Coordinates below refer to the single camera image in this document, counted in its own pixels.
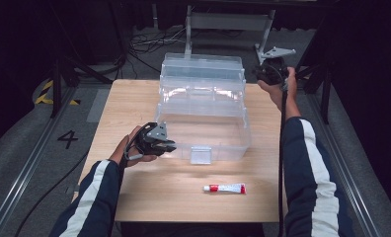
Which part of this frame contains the yellow and black floor tape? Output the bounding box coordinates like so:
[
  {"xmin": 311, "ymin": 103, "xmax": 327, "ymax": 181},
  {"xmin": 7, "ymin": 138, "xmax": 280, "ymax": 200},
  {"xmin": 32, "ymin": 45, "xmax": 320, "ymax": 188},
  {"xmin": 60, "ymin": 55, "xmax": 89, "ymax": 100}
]
[{"xmin": 35, "ymin": 79, "xmax": 81, "ymax": 107}]

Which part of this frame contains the person's right hand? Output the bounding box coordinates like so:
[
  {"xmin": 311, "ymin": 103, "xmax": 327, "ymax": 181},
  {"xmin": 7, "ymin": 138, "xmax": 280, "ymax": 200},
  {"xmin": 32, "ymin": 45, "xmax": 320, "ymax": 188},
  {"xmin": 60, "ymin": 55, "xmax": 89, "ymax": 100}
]
[{"xmin": 257, "ymin": 66, "xmax": 299, "ymax": 113}]

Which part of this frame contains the black metal stand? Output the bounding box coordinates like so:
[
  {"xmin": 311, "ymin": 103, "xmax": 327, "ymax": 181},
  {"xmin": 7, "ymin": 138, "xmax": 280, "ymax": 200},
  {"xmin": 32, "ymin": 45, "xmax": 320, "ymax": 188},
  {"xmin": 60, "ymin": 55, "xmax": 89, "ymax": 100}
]
[
  {"xmin": 295, "ymin": 62, "xmax": 334, "ymax": 125},
  {"xmin": 49, "ymin": 55, "xmax": 114, "ymax": 119}
]

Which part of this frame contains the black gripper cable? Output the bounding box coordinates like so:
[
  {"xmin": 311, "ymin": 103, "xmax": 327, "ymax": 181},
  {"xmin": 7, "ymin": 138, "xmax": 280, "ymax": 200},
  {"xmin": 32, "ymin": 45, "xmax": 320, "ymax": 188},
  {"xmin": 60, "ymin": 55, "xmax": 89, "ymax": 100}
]
[
  {"xmin": 14, "ymin": 121, "xmax": 158, "ymax": 237},
  {"xmin": 276, "ymin": 58, "xmax": 290, "ymax": 237}
]

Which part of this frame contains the grey metal floor rail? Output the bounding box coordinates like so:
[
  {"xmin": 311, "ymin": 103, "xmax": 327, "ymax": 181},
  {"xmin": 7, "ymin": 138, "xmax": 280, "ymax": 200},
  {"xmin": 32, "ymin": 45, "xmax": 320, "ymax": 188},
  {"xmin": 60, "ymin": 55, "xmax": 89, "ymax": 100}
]
[
  {"xmin": 0, "ymin": 87, "xmax": 79, "ymax": 237},
  {"xmin": 306, "ymin": 93, "xmax": 382, "ymax": 237}
]

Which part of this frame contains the red and white tube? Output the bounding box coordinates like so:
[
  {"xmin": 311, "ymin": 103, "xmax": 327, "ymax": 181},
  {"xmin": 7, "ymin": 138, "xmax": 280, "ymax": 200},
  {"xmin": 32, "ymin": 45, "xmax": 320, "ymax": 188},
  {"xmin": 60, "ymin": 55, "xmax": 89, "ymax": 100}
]
[{"xmin": 202, "ymin": 183, "xmax": 247, "ymax": 196}]

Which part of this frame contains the person's left hand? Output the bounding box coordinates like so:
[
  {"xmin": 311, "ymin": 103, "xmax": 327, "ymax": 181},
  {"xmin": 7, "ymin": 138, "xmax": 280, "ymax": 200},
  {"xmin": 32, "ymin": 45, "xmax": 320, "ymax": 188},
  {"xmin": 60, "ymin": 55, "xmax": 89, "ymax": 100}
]
[{"xmin": 109, "ymin": 125, "xmax": 158, "ymax": 168}]

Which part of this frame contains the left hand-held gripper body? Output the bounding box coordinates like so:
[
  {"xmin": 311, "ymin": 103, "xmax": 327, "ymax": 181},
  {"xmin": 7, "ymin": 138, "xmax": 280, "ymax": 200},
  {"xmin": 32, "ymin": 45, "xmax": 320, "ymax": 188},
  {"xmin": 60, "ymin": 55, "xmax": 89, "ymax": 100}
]
[{"xmin": 135, "ymin": 121, "xmax": 169, "ymax": 157}]

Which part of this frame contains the grey metal frame stand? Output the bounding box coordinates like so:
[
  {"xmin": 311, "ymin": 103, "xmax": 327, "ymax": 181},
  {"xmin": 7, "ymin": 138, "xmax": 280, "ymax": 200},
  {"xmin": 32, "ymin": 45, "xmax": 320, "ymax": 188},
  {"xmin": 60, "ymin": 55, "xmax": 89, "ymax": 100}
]
[{"xmin": 183, "ymin": 4, "xmax": 276, "ymax": 65}]

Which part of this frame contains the bundle of floor cables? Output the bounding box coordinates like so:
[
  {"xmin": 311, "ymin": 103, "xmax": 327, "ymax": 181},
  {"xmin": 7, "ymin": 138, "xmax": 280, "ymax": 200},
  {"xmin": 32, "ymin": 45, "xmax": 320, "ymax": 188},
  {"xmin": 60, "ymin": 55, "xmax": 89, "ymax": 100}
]
[{"xmin": 116, "ymin": 26, "xmax": 189, "ymax": 82}]

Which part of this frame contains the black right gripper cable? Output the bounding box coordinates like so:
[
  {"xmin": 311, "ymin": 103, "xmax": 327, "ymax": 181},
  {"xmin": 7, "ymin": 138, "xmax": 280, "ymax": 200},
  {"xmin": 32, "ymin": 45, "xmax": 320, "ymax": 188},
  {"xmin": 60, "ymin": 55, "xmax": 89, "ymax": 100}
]
[{"xmin": 276, "ymin": 58, "xmax": 290, "ymax": 237}]

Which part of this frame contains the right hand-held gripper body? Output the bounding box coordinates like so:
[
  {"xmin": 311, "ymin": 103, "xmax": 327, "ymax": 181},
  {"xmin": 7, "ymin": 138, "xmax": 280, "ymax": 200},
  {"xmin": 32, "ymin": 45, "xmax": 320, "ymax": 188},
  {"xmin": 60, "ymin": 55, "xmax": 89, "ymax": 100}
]
[{"xmin": 256, "ymin": 46, "xmax": 297, "ymax": 87}]

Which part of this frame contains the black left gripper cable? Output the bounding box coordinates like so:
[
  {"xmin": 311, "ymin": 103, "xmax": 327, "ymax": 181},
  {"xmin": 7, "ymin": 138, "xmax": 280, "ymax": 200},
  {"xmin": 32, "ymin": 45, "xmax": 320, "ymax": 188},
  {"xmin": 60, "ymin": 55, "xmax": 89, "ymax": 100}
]
[{"xmin": 14, "ymin": 121, "xmax": 158, "ymax": 237}]

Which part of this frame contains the clear plastic storage box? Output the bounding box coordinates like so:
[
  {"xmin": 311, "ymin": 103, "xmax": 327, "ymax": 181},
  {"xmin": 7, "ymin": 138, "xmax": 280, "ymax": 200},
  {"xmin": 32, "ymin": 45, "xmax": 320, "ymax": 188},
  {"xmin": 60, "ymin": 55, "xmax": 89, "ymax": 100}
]
[{"xmin": 154, "ymin": 52, "xmax": 253, "ymax": 165}]

